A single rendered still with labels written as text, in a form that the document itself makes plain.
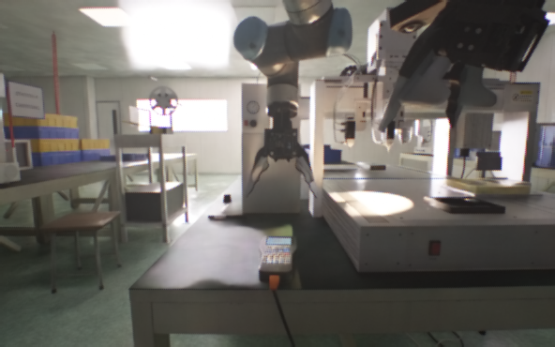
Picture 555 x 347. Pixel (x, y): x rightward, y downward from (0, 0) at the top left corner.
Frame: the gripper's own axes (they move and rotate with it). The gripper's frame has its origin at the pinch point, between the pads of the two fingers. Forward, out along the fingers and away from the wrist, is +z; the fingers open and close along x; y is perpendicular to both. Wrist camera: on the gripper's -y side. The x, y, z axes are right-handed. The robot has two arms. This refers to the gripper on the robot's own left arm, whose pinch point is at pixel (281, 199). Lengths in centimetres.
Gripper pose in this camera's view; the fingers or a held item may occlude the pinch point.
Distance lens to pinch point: 61.9
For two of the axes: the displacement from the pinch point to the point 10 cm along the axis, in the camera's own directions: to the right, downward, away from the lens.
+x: 10.0, 0.1, -0.6
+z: -0.2, 9.9, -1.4
